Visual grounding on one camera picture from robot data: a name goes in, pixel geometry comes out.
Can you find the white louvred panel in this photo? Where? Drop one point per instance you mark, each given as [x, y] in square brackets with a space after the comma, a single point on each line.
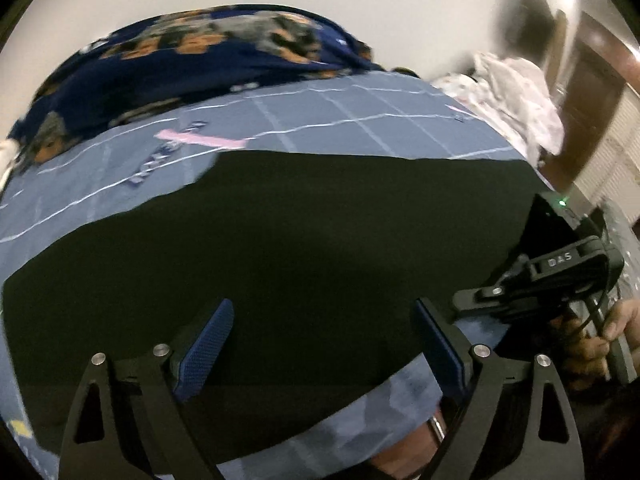
[620, 160]

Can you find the white and pink cloth heap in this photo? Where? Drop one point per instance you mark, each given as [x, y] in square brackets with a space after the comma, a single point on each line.
[515, 90]

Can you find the blue checked bedsheet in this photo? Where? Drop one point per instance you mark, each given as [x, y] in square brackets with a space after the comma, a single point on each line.
[350, 110]

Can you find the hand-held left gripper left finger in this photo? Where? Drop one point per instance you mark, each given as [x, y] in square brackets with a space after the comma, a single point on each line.
[209, 342]

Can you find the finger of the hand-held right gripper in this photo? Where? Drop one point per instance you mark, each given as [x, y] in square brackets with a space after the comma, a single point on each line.
[482, 300]

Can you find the navy printed blanket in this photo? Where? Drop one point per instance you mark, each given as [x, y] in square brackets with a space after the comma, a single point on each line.
[150, 75]

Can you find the black pants with brown lining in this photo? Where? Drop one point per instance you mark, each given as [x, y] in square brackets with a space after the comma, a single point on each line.
[300, 235]

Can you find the person's right hand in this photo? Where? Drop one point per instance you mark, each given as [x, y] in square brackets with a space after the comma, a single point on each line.
[622, 322]

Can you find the brown wooden door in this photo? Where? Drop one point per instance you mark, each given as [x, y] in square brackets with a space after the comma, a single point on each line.
[595, 85]

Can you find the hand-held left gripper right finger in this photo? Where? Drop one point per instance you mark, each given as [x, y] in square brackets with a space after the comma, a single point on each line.
[442, 350]

